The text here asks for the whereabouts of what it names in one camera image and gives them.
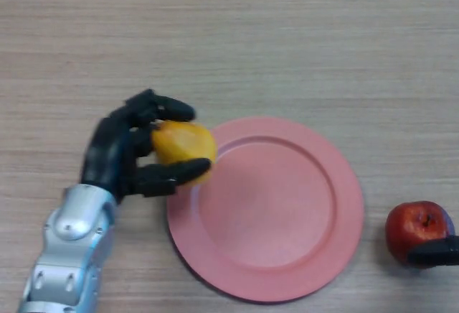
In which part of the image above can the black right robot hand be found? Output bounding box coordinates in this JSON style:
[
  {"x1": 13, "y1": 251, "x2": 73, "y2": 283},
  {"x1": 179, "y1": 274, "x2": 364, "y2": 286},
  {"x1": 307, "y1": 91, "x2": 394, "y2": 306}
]
[{"x1": 408, "y1": 234, "x2": 459, "y2": 268}]

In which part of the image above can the pink round plate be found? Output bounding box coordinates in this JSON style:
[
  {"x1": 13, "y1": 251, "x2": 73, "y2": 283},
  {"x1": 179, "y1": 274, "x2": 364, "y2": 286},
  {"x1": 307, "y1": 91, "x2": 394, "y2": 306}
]
[{"x1": 166, "y1": 117, "x2": 365, "y2": 305}]

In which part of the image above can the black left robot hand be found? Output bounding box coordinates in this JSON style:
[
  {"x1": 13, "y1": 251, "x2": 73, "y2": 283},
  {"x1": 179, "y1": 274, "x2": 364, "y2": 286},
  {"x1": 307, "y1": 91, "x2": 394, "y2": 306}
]
[{"x1": 81, "y1": 88, "x2": 212, "y2": 205}]

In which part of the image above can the red apple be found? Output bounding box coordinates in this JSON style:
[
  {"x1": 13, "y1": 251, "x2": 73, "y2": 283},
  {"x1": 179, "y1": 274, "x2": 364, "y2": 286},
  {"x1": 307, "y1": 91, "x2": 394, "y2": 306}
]
[{"x1": 385, "y1": 200, "x2": 455, "y2": 266}]

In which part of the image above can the yellow pear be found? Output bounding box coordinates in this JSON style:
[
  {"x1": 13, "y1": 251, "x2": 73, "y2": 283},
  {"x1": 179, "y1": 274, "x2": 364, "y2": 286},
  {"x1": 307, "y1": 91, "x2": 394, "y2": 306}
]
[{"x1": 150, "y1": 120, "x2": 219, "y2": 187}]

